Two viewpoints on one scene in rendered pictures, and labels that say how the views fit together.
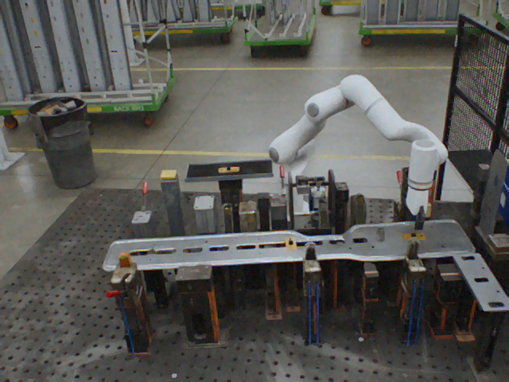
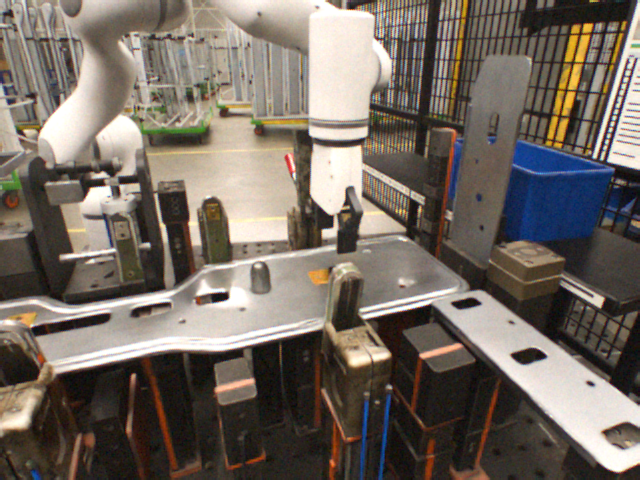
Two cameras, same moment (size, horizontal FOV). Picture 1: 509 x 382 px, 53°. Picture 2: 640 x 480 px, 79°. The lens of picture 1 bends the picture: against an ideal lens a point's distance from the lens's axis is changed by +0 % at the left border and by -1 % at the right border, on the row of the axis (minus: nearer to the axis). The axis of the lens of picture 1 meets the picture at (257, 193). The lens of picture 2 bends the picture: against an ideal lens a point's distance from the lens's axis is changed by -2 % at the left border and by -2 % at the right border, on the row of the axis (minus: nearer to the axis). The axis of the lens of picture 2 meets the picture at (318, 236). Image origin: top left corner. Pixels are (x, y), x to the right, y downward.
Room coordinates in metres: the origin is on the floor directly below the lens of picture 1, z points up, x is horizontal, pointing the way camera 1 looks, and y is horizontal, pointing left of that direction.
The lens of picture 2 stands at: (1.04, -0.35, 1.34)
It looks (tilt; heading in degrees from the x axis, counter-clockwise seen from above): 25 degrees down; 339
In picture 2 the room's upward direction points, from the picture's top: straight up
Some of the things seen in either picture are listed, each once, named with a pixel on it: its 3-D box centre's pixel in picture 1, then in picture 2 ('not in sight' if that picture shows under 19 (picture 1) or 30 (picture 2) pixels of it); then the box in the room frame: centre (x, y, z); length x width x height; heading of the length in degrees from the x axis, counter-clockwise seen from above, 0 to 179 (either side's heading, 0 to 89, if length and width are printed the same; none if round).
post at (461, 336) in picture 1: (467, 302); (472, 405); (1.37, -0.73, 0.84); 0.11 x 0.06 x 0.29; 179
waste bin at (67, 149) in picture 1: (66, 143); not in sight; (4.18, 1.66, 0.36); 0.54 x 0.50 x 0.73; 168
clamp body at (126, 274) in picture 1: (134, 310); not in sight; (1.40, 0.48, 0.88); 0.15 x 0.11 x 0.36; 179
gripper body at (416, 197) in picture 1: (417, 196); (336, 169); (1.57, -0.58, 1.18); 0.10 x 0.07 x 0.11; 179
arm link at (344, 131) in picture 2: (420, 180); (337, 127); (1.57, -0.58, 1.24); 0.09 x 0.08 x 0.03; 179
